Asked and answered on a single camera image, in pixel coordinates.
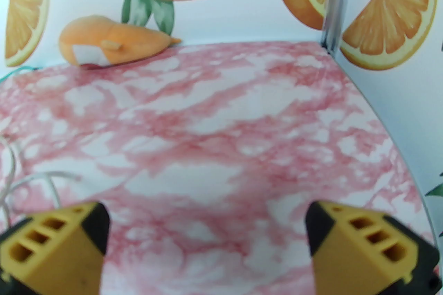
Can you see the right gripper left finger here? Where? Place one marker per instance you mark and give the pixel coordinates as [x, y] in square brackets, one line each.
[59, 259]

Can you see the orange plush fish toy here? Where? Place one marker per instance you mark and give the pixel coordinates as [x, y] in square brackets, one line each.
[131, 41]

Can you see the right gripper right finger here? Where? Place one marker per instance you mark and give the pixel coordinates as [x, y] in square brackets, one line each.
[353, 259]

